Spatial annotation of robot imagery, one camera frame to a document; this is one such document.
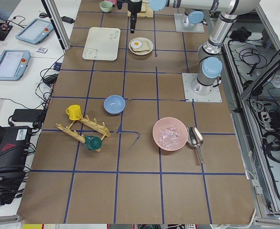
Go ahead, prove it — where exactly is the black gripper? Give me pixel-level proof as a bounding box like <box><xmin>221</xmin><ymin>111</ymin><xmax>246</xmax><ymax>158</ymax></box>
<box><xmin>127</xmin><ymin>0</ymin><xmax>142</xmax><ymax>33</ymax></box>

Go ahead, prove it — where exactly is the bread slice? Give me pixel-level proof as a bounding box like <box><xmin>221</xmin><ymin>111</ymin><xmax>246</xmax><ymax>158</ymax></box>
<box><xmin>133</xmin><ymin>41</ymin><xmax>150</xmax><ymax>52</ymax></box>
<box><xmin>140</xmin><ymin>4</ymin><xmax>146</xmax><ymax>13</ymax></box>

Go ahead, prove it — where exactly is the cream round plate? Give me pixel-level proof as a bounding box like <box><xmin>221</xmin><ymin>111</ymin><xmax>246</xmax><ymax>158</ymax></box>
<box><xmin>129</xmin><ymin>37</ymin><xmax>154</xmax><ymax>56</ymax></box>

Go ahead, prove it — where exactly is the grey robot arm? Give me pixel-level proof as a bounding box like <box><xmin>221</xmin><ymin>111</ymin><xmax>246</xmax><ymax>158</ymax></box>
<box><xmin>149</xmin><ymin>0</ymin><xmax>260</xmax><ymax>95</ymax></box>
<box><xmin>123</xmin><ymin>0</ymin><xmax>204</xmax><ymax>33</ymax></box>

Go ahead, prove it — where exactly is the wooden cutting board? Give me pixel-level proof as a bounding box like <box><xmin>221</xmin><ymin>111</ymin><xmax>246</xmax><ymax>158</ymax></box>
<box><xmin>137</xmin><ymin>3</ymin><xmax>154</xmax><ymax>18</ymax></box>

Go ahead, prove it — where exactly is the fake fried egg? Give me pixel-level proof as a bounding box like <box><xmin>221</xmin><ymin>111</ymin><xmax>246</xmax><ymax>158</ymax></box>
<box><xmin>130</xmin><ymin>40</ymin><xmax>142</xmax><ymax>49</ymax></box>

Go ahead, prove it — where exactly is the light green bowl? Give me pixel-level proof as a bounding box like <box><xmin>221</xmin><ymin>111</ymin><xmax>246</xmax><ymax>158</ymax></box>
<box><xmin>99</xmin><ymin>1</ymin><xmax>113</xmax><ymax>12</ymax></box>

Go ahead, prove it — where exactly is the cream bear tray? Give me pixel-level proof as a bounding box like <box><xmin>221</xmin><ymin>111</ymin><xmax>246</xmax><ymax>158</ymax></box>
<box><xmin>82</xmin><ymin>27</ymin><xmax>120</xmax><ymax>61</ymax></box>

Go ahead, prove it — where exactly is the blue bowl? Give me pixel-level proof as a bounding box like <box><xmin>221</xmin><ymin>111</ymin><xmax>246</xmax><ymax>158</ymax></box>
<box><xmin>104</xmin><ymin>95</ymin><xmax>126</xmax><ymax>115</ymax></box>

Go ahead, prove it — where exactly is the upper blue teach pendant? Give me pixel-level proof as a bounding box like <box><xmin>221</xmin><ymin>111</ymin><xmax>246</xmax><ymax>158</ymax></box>
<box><xmin>15</xmin><ymin>18</ymin><xmax>54</xmax><ymax>44</ymax></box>

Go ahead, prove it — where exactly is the blue teach pendant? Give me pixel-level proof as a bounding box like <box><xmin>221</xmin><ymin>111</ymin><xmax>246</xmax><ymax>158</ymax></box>
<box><xmin>15</xmin><ymin>18</ymin><xmax>54</xmax><ymax>44</ymax></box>
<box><xmin>0</xmin><ymin>50</ymin><xmax>31</xmax><ymax>81</ymax></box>

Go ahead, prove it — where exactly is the yellow cup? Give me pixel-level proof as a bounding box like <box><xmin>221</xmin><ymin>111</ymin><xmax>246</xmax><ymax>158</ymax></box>
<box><xmin>65</xmin><ymin>104</ymin><xmax>83</xmax><ymax>121</ymax></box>

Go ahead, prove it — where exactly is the wooden dish rack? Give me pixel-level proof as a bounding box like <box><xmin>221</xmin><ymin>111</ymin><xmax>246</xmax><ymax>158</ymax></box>
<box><xmin>55</xmin><ymin>114</ymin><xmax>111</xmax><ymax>153</ymax></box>

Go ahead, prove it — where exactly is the pink bowl with ice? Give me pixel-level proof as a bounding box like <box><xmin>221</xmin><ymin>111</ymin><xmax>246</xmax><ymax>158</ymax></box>
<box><xmin>152</xmin><ymin>117</ymin><xmax>188</xmax><ymax>151</ymax></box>

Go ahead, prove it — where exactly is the lower blue teach pendant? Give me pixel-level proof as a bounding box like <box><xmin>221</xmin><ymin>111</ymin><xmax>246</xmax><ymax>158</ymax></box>
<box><xmin>0</xmin><ymin>50</ymin><xmax>31</xmax><ymax>81</ymax></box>

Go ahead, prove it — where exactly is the dark green cup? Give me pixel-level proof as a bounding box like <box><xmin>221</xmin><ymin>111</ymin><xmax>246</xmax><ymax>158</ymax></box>
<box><xmin>84</xmin><ymin>135</ymin><xmax>102</xmax><ymax>150</ymax></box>

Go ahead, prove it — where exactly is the metal scoop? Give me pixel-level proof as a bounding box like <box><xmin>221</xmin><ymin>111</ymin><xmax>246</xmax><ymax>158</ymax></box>
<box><xmin>187</xmin><ymin>126</ymin><xmax>204</xmax><ymax>164</ymax></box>

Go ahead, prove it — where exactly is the black power adapter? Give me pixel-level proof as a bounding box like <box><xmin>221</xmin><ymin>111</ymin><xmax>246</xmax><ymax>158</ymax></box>
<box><xmin>11</xmin><ymin>109</ymin><xmax>43</xmax><ymax>123</ymax></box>

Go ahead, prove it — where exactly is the black computer box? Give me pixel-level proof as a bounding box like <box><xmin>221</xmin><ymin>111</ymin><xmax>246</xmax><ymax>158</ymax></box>
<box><xmin>0</xmin><ymin>125</ymin><xmax>32</xmax><ymax>173</ymax></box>

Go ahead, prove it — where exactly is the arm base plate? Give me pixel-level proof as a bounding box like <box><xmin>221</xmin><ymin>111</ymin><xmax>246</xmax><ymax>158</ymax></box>
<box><xmin>174</xmin><ymin>13</ymin><xmax>205</xmax><ymax>33</ymax></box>
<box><xmin>182</xmin><ymin>73</ymin><xmax>222</xmax><ymax>103</ymax></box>

